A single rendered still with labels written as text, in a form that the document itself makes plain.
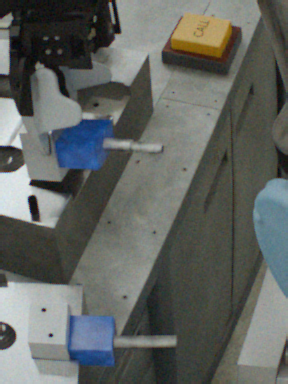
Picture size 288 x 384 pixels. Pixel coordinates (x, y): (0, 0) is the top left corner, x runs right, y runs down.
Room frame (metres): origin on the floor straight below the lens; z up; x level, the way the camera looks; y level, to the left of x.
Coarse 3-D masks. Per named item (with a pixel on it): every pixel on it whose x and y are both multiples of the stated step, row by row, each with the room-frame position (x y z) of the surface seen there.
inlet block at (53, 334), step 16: (32, 304) 0.64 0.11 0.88; (48, 304) 0.64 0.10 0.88; (64, 304) 0.64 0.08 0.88; (32, 320) 0.63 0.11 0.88; (48, 320) 0.62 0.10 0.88; (64, 320) 0.62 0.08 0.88; (80, 320) 0.63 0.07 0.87; (96, 320) 0.63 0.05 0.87; (112, 320) 0.63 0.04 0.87; (32, 336) 0.61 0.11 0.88; (48, 336) 0.61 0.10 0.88; (64, 336) 0.61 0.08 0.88; (80, 336) 0.61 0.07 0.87; (96, 336) 0.61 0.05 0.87; (112, 336) 0.61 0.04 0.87; (128, 336) 0.62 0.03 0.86; (144, 336) 0.62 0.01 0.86; (160, 336) 0.61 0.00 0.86; (176, 336) 0.61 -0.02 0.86; (32, 352) 0.60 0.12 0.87; (48, 352) 0.60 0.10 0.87; (64, 352) 0.60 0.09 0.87; (80, 352) 0.60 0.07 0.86; (96, 352) 0.60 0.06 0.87; (112, 352) 0.60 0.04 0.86
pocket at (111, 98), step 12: (108, 84) 0.93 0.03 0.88; (120, 84) 0.92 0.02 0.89; (84, 96) 0.92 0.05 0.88; (96, 96) 0.93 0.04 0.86; (108, 96) 0.93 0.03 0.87; (120, 96) 0.92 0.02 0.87; (84, 108) 0.92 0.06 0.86; (96, 108) 0.91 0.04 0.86; (108, 108) 0.91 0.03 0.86; (120, 108) 0.90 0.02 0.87
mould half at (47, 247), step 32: (0, 64) 0.99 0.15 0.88; (128, 64) 0.95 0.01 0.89; (0, 128) 0.88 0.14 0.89; (128, 128) 0.90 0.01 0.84; (0, 192) 0.78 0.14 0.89; (32, 192) 0.78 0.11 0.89; (96, 192) 0.82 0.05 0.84; (0, 224) 0.75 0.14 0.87; (32, 224) 0.74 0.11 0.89; (64, 224) 0.75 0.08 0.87; (96, 224) 0.81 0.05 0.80; (0, 256) 0.76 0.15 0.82; (32, 256) 0.74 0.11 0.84; (64, 256) 0.74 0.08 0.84
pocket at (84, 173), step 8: (72, 168) 0.83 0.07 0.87; (64, 176) 0.82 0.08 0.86; (72, 176) 0.82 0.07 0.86; (80, 176) 0.81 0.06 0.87; (32, 184) 0.79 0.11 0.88; (40, 184) 0.81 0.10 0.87; (48, 184) 0.81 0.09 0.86; (56, 184) 0.81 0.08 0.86; (64, 184) 0.81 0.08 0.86; (72, 184) 0.81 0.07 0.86; (80, 184) 0.80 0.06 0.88; (64, 192) 0.80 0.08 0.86; (72, 192) 0.79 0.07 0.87
